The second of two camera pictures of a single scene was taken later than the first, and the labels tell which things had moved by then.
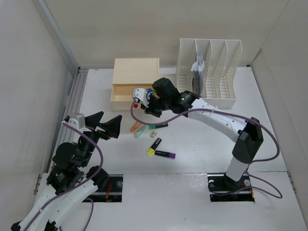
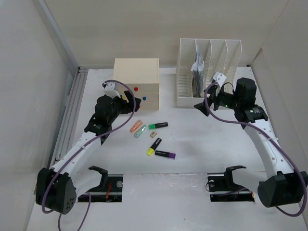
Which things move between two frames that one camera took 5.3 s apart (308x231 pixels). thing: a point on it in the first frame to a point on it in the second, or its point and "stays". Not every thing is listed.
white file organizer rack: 206,68 stays
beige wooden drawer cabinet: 131,73 stays
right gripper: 149,110 to 202,107
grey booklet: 198,77 stays
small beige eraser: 153,134 stays
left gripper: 112,127 to 128,107
